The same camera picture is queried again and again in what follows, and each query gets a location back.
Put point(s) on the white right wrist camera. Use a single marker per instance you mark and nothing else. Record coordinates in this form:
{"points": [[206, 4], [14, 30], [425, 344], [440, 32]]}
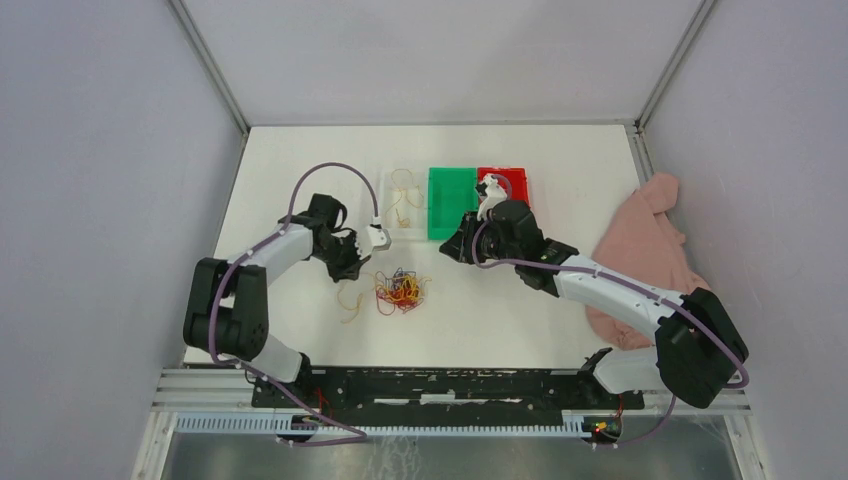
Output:
{"points": [[492, 190]]}

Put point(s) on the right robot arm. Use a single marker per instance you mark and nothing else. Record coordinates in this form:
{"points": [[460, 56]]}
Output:
{"points": [[697, 350]]}

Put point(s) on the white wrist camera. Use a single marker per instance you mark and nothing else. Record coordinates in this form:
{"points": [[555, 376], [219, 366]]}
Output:
{"points": [[372, 239], [492, 190]]}

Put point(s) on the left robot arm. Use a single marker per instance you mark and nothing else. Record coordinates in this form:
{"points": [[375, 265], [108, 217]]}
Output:
{"points": [[227, 313]]}

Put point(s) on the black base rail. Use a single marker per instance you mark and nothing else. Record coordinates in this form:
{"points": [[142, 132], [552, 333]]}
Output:
{"points": [[419, 397]]}

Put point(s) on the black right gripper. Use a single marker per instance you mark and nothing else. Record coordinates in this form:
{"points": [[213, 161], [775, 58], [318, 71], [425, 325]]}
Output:
{"points": [[460, 247]]}

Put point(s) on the pink cloth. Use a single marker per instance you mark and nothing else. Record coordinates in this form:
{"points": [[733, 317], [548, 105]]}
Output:
{"points": [[642, 243]]}

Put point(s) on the green plastic bin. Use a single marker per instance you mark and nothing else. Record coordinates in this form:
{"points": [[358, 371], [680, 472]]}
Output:
{"points": [[451, 193]]}

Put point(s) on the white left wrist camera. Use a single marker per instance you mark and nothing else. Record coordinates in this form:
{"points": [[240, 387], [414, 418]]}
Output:
{"points": [[372, 239]]}

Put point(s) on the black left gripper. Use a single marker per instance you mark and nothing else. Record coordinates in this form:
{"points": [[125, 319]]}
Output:
{"points": [[351, 270]]}

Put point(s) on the clear plastic bin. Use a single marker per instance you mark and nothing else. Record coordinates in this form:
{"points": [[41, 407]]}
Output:
{"points": [[404, 204]]}

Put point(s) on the red plastic bin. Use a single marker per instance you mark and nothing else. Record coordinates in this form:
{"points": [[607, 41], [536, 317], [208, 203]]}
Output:
{"points": [[515, 181]]}

